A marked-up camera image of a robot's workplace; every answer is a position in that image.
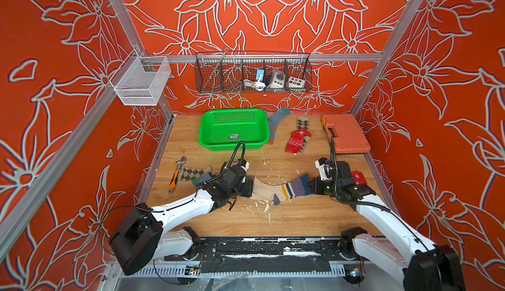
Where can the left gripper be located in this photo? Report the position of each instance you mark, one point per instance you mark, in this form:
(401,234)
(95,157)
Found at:
(248,185)

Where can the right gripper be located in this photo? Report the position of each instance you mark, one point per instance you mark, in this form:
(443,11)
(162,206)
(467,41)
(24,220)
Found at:
(315,188)

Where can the red penguin christmas sock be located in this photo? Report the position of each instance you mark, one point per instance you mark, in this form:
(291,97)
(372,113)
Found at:
(359,178)

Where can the cream purple striped sock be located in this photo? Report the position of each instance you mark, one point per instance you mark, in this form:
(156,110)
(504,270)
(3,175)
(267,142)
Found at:
(277,194)

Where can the brown argyle sock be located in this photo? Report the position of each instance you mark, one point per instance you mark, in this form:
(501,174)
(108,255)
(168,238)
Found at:
(190,173)
(303,123)

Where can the green plastic basket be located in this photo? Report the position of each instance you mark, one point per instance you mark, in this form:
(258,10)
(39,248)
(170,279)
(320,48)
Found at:
(221,130)

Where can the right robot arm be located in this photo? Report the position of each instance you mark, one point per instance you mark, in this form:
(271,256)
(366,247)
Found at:
(413,260)

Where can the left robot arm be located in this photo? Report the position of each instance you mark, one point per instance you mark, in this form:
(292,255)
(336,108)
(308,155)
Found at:
(146,234)

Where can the orange tool case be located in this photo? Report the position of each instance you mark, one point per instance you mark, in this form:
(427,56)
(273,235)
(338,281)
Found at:
(345,133)

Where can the red snowflake christmas sock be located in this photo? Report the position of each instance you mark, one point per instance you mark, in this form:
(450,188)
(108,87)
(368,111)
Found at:
(296,141)

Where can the orange adjustable wrench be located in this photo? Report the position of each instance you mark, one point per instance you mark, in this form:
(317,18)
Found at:
(174,180)

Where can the white dotted box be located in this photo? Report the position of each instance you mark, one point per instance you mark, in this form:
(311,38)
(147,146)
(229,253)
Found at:
(296,84)

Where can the blue white small box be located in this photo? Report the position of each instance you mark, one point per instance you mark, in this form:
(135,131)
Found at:
(260,75)

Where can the white power adapter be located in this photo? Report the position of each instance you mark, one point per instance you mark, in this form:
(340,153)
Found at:
(277,80)

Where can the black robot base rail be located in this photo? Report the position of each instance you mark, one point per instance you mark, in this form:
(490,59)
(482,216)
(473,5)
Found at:
(269,257)

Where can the black wire wall basket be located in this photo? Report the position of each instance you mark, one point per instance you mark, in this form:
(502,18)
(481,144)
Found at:
(235,71)

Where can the clear acrylic wall bin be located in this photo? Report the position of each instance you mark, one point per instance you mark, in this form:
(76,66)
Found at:
(135,86)

